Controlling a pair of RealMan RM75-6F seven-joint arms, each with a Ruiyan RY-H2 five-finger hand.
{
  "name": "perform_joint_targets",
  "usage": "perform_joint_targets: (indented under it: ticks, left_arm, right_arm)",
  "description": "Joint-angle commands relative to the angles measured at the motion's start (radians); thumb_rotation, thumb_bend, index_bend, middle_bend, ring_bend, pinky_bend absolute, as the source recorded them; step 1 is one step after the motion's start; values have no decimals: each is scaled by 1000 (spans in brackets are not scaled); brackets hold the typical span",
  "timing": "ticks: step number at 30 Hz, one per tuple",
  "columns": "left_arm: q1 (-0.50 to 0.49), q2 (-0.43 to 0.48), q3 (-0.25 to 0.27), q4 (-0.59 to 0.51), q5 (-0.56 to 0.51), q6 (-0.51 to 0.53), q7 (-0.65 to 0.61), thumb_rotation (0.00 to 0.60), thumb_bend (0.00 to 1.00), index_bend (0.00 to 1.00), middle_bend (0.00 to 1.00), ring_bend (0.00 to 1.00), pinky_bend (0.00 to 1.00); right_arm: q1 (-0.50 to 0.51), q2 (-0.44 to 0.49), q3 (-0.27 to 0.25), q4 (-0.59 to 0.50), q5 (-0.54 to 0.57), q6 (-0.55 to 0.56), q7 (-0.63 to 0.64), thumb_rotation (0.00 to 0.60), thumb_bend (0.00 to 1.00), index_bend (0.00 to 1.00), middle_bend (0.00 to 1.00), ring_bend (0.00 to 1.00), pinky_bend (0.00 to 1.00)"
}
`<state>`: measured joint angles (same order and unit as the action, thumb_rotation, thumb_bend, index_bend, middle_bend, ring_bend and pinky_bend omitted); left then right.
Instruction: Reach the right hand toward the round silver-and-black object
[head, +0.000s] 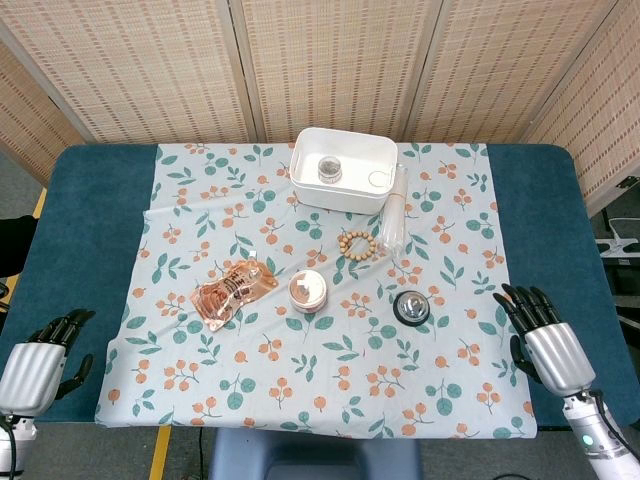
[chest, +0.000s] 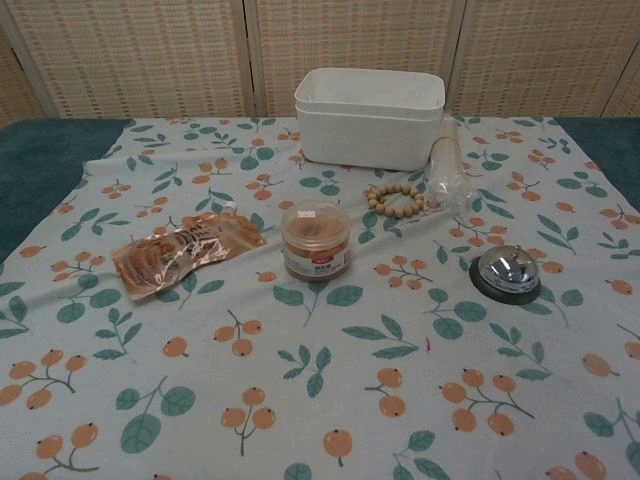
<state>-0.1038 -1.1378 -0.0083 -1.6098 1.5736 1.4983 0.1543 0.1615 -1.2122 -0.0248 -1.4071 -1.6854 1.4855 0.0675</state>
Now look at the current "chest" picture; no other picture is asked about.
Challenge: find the silver desk bell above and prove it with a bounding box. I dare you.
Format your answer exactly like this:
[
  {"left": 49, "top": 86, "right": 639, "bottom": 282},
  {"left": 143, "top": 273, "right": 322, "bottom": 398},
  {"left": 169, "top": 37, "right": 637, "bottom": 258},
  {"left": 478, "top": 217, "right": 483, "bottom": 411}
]
[{"left": 468, "top": 243, "right": 543, "bottom": 306}]

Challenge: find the round clear plastic snack jar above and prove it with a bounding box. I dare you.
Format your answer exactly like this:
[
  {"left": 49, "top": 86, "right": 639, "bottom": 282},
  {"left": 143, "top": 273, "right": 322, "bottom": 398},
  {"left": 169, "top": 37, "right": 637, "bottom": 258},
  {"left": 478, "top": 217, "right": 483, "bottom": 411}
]
[{"left": 279, "top": 198, "right": 350, "bottom": 283}]

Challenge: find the white plastic storage box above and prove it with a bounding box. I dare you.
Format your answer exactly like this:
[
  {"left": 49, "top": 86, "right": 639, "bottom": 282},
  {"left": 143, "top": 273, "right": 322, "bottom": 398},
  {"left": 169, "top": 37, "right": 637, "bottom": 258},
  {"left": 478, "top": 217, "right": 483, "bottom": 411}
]
[{"left": 293, "top": 68, "right": 449, "bottom": 171}]

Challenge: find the fruit and leaf print tablecloth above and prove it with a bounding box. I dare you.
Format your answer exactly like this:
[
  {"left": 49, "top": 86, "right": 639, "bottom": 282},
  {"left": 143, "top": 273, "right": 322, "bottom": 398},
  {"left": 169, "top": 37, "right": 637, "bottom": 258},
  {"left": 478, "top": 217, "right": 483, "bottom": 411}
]
[{"left": 0, "top": 115, "right": 640, "bottom": 480}]

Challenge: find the orange foil spout pouch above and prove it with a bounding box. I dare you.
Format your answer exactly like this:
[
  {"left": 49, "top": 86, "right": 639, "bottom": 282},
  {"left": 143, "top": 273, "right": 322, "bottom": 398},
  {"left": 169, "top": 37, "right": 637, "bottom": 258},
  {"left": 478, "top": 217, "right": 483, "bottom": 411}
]
[{"left": 110, "top": 203, "right": 267, "bottom": 302}]

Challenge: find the clear plastic bag of sticks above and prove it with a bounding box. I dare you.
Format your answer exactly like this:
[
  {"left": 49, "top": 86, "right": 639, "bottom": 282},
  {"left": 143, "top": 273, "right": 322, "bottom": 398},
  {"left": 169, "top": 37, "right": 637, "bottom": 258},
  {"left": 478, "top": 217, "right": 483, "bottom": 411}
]
[{"left": 425, "top": 114, "right": 474, "bottom": 211}]

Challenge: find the woven bamboo folding screen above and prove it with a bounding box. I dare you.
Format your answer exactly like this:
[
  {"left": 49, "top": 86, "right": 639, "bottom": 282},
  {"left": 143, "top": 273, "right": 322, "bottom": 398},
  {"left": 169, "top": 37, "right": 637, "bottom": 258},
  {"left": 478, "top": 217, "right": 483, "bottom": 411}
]
[{"left": 0, "top": 0, "right": 640, "bottom": 127}]

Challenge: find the wooden bead bracelet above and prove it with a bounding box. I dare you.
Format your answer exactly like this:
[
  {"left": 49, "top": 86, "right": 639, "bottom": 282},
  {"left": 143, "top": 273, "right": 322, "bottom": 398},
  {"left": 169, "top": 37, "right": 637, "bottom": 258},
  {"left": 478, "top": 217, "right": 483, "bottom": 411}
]
[{"left": 363, "top": 183, "right": 426, "bottom": 221}]

